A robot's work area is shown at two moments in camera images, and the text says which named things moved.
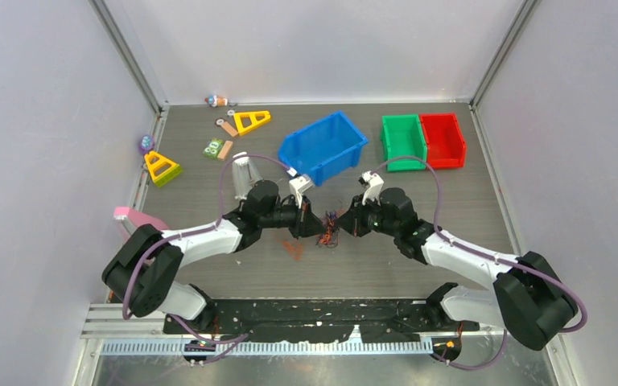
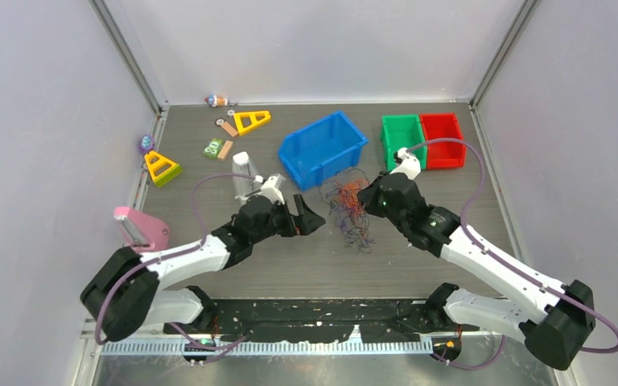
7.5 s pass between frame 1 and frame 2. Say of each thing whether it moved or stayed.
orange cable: moved
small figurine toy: stayed
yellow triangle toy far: stayed
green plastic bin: stayed
